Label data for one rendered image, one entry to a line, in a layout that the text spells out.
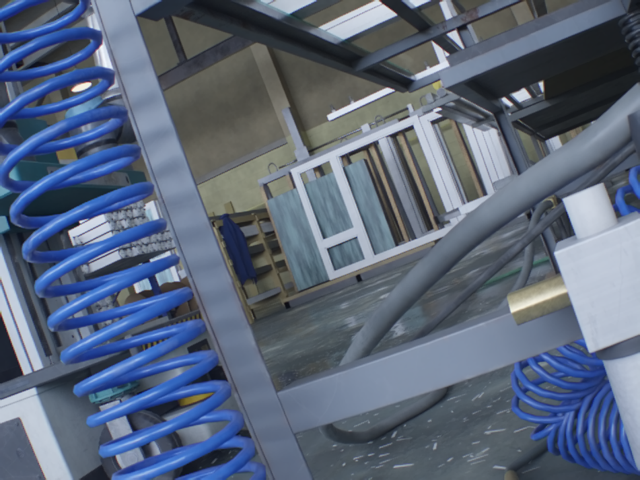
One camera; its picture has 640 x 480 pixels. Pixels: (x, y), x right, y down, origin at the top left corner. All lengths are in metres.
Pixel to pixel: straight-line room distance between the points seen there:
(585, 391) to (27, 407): 1.11
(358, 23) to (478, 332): 1.77
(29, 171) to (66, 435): 0.53
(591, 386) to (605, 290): 0.37
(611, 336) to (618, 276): 0.03
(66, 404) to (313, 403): 1.14
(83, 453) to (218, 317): 1.12
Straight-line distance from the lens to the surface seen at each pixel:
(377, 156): 9.24
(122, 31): 0.59
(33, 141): 0.47
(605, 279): 0.41
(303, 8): 1.81
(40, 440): 1.59
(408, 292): 0.65
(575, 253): 0.41
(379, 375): 0.52
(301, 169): 9.26
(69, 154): 7.01
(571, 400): 0.80
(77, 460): 1.62
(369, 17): 2.21
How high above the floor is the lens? 0.31
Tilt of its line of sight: 2 degrees up
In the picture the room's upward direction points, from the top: 21 degrees counter-clockwise
